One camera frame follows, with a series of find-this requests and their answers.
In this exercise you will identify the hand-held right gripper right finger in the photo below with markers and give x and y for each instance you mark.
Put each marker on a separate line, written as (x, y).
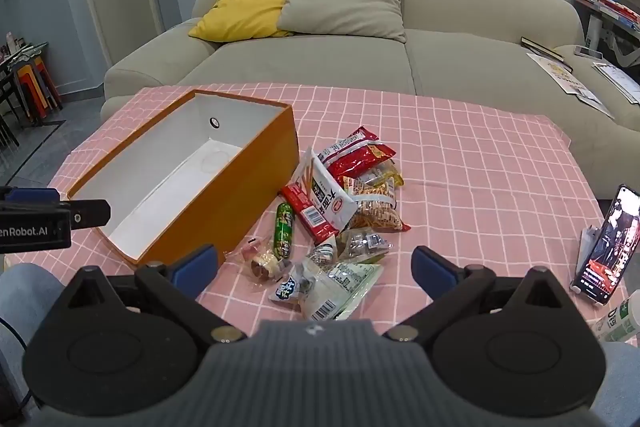
(432, 272)

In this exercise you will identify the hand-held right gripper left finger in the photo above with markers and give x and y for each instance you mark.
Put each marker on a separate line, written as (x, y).
(197, 264)

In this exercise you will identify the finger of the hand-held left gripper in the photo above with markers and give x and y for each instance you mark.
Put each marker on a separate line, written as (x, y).
(32, 195)
(90, 213)

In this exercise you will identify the small clear candy packets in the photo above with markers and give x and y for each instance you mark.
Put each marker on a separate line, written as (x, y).
(257, 262)

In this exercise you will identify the orange patterned snack packet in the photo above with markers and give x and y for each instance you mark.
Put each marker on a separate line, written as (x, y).
(375, 207)

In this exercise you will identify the orange cardboard box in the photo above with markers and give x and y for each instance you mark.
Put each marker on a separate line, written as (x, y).
(240, 187)

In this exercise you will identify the green sausage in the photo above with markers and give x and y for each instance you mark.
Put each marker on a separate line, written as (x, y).
(283, 229)

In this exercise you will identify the white green snack packet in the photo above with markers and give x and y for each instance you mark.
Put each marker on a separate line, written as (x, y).
(340, 289)

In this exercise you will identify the small blue white packet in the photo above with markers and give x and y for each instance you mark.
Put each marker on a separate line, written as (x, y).
(289, 289)

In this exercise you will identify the yellow snack packet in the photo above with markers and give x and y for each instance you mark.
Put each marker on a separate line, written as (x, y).
(387, 174)

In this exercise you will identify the small grey white packet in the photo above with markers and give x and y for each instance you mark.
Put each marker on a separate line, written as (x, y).
(324, 253)

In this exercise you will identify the long red snack packet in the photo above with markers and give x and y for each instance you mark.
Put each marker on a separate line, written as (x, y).
(305, 209)

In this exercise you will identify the white stick snack packet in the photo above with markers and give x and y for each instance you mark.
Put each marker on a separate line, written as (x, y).
(325, 197)

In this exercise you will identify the red white snack bag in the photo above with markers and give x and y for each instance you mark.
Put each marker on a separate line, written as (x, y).
(362, 157)

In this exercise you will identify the person's left leg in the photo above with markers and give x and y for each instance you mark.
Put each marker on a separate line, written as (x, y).
(25, 292)

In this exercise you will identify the person's leg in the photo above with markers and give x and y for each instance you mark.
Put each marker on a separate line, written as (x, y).
(622, 372)
(25, 292)

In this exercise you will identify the black dining chair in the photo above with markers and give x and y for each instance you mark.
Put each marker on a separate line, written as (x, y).
(10, 107)

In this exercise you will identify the stack of coloured stools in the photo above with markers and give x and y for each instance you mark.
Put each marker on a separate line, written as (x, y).
(37, 87)

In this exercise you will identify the pink checked tablecloth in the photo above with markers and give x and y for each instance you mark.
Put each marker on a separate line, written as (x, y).
(475, 167)

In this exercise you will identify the dining table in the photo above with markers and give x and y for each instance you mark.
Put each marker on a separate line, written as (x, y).
(20, 52)

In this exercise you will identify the white phone stand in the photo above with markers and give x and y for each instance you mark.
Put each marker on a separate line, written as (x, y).
(591, 249)

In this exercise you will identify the smartphone with lit screen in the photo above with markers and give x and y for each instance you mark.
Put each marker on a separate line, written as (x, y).
(612, 247)

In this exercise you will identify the white green bottle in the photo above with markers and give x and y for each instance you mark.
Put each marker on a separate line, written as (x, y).
(617, 319)

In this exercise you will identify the person's right leg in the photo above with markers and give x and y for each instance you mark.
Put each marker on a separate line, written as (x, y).
(622, 372)

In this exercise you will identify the beige sofa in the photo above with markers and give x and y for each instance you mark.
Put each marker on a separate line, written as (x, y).
(350, 62)

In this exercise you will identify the folded white leaflet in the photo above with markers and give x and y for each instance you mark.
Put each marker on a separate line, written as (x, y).
(595, 104)

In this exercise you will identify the white yellow magazine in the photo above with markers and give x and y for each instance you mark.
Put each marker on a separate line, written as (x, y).
(560, 74)

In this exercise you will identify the dark book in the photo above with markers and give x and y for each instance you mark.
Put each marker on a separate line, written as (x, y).
(542, 48)

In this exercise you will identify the yellow pillow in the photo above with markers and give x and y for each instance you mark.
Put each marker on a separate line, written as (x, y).
(240, 2)

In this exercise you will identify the white paper sheets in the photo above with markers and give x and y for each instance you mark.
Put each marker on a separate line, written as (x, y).
(617, 79)

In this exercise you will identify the white smartphone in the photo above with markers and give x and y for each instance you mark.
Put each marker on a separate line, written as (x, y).
(588, 52)

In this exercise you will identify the stack of books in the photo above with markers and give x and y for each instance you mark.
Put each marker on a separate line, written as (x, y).
(607, 4)

